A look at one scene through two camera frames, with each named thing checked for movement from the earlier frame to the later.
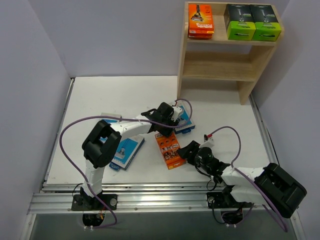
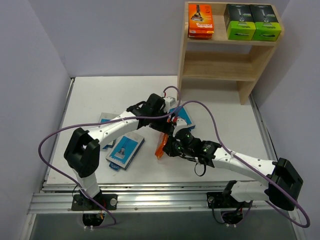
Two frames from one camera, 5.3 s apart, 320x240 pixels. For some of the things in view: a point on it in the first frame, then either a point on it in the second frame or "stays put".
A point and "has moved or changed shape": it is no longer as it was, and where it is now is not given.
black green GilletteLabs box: [239, 22] stays put
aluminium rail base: [55, 197] stays put
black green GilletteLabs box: [267, 28] stays put
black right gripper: [191, 150] -> [169, 147]
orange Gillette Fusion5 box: [200, 21] stays put
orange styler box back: [169, 145] has moved or changed shape
